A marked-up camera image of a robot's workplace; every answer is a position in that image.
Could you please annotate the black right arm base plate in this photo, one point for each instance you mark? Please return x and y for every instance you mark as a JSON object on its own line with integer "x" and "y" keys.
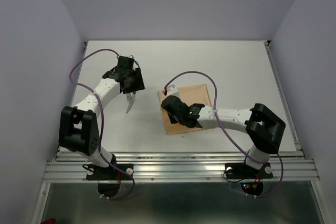
{"x": 242, "y": 171}

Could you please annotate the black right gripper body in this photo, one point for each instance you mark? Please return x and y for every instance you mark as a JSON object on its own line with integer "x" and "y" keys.
{"x": 179, "y": 119}

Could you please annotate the aluminium mounting rail frame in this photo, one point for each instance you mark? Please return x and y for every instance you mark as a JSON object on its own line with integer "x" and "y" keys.
{"x": 184, "y": 187}

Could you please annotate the beige cloth napkin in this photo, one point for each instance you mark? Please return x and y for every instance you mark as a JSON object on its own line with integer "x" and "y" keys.
{"x": 189, "y": 95}

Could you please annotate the green handled fork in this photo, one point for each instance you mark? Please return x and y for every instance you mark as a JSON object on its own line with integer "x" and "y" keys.
{"x": 130, "y": 97}

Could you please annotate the red object at bottom edge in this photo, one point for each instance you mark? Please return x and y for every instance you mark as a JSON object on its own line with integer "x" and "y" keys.
{"x": 49, "y": 221}

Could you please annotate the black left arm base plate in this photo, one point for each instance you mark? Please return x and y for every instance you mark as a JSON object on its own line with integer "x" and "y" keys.
{"x": 96, "y": 173}

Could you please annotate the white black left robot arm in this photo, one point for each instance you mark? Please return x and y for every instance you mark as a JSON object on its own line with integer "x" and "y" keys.
{"x": 79, "y": 129}

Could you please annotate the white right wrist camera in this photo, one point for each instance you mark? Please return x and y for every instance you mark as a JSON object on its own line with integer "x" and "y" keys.
{"x": 171, "y": 91}

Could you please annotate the green handled knife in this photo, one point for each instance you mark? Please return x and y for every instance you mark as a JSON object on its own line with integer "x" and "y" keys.
{"x": 131, "y": 104}

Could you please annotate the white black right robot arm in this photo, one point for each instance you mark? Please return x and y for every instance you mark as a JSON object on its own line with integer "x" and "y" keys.
{"x": 264, "y": 128}

